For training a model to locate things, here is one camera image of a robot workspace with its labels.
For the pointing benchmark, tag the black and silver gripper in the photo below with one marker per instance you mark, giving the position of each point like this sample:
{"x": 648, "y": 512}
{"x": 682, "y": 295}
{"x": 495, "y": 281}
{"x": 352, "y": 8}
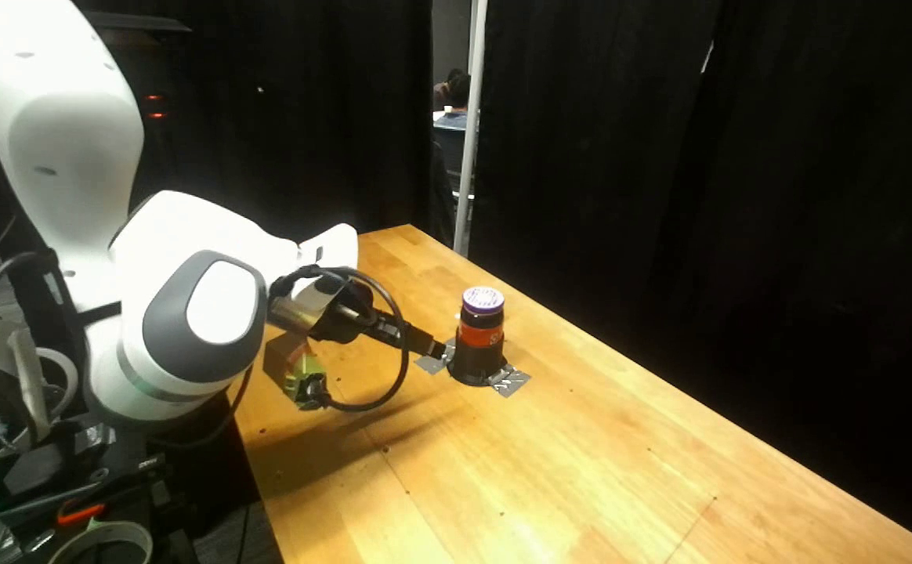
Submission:
{"x": 329, "y": 313}

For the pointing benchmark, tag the black curtain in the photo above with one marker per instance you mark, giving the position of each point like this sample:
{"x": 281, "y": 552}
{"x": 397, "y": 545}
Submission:
{"x": 789, "y": 209}

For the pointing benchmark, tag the black jar with orange band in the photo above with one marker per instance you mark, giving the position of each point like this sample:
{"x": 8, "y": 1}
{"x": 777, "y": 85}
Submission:
{"x": 477, "y": 349}

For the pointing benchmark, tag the black device with red lights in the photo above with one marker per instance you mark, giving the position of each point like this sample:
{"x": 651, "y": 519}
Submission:
{"x": 154, "y": 104}

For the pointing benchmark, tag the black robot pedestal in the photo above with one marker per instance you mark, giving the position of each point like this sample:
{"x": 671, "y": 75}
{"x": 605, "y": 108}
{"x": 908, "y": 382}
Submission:
{"x": 206, "y": 481}

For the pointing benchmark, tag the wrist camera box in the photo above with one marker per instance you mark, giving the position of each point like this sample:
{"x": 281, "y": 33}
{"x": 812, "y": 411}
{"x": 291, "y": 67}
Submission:
{"x": 302, "y": 378}

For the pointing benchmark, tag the grey tape roll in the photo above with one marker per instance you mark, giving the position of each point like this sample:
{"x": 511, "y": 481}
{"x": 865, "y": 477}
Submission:
{"x": 98, "y": 540}

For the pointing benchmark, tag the white vertical pole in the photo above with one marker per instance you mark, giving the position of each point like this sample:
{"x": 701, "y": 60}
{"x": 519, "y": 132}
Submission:
{"x": 469, "y": 125}

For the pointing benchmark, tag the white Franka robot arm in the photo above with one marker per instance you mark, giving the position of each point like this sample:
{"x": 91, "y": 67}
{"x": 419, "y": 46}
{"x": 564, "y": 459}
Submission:
{"x": 56, "y": 125}

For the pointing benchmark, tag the seated person in background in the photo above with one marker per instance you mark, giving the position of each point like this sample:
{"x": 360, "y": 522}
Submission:
{"x": 452, "y": 111}

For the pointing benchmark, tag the grey duct tape piece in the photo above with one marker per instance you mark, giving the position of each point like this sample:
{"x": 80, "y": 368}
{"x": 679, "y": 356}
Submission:
{"x": 431, "y": 364}
{"x": 511, "y": 380}

